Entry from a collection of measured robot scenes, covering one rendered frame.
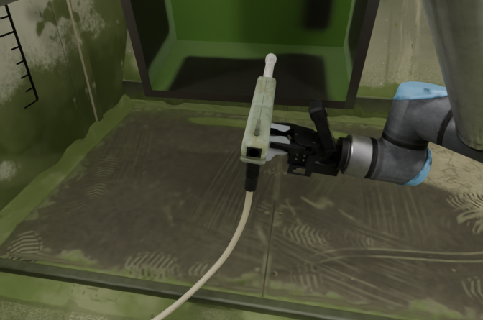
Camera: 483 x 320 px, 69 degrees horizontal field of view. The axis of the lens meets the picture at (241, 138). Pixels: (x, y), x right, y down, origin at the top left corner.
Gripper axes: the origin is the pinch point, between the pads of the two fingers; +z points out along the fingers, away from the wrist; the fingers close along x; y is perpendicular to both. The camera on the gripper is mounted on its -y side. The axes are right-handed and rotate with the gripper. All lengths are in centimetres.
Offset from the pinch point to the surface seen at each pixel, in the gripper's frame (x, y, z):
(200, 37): 60, 2, 25
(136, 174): 39, 54, 44
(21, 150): 27, 42, 80
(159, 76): 35.9, 8.6, 32.4
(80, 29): 77, 13, 80
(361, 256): 8, 43, -38
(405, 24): 118, 1, -64
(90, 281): -9, 53, 39
